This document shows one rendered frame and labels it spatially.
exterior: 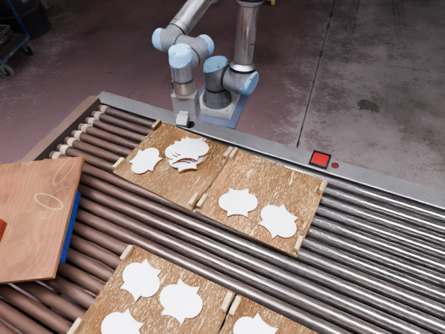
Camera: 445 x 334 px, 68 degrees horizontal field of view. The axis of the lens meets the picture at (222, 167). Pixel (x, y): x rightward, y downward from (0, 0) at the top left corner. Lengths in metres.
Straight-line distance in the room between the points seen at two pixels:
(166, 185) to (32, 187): 0.51
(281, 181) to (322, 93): 2.00
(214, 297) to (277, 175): 0.54
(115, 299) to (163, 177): 0.50
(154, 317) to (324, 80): 2.77
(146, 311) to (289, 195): 0.65
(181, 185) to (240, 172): 0.25
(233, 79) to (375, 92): 2.06
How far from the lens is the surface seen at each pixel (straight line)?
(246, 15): 1.43
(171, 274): 1.18
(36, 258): 1.26
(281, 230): 1.21
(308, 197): 1.31
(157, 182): 1.38
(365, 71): 3.61
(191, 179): 1.36
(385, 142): 2.94
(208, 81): 1.61
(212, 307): 1.12
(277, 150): 1.47
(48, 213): 1.34
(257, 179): 1.34
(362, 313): 1.19
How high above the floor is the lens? 2.02
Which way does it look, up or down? 51 degrees down
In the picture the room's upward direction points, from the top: 6 degrees counter-clockwise
